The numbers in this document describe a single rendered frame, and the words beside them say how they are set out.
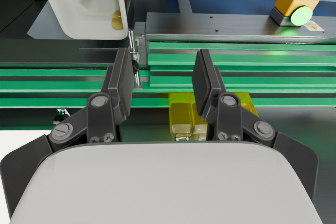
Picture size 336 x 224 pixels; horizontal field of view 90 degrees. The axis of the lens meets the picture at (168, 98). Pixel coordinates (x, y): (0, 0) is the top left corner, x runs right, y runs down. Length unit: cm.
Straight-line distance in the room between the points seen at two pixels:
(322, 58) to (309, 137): 32
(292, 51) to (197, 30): 25
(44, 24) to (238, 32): 75
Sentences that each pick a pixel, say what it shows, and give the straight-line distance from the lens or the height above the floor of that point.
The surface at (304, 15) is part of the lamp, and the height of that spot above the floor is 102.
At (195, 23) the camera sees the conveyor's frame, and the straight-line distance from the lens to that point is 52.
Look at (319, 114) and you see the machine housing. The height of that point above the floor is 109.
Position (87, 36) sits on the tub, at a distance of 54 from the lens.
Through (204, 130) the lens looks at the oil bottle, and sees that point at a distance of 42.
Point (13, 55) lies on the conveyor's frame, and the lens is 69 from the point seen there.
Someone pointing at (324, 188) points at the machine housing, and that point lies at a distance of 73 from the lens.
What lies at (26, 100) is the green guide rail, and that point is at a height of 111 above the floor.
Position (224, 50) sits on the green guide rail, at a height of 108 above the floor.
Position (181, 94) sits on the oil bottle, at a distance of 47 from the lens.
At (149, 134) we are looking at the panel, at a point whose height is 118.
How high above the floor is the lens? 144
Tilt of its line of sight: 39 degrees down
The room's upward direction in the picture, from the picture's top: 178 degrees clockwise
